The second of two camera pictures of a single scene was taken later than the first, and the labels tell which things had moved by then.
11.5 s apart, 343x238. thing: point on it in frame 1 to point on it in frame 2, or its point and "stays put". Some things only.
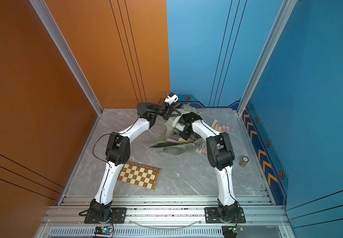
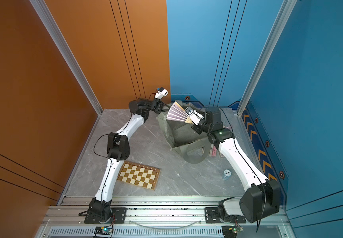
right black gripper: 184,135 to 197,129
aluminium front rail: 164,217 stays put
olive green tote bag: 172,148 to 194,146
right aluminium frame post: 281,20 stays put
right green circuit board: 231,231 stays put
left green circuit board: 101,230 stays put
